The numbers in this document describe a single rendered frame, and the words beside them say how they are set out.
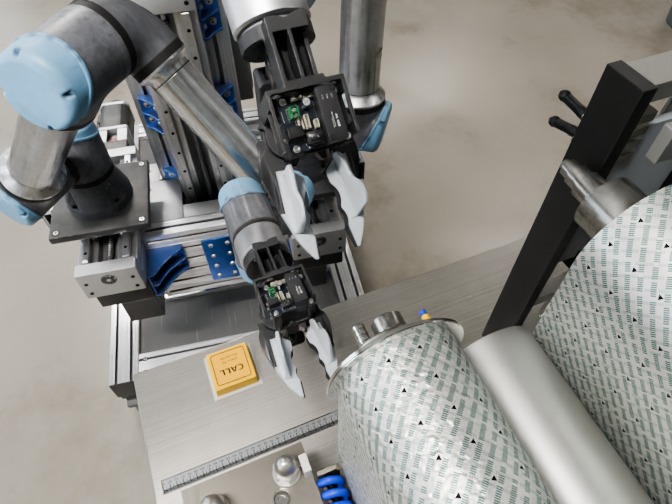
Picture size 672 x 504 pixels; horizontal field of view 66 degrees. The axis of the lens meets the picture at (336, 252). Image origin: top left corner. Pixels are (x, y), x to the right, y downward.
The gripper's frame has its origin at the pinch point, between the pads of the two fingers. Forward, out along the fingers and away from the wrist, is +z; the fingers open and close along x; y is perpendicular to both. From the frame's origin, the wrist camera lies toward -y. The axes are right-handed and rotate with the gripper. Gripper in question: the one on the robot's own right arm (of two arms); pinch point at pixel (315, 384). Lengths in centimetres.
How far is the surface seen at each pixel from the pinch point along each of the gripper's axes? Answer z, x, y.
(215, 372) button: -15.0, -12.6, -16.5
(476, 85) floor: -176, 160, -109
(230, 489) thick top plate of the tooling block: 6.4, -14.1, -6.0
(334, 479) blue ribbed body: 10.6, -1.7, -4.7
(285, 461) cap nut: 7.2, -6.7, -1.5
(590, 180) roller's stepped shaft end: 0.9, 30.5, 26.0
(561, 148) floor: -114, 172, -109
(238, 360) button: -15.7, -8.4, -16.6
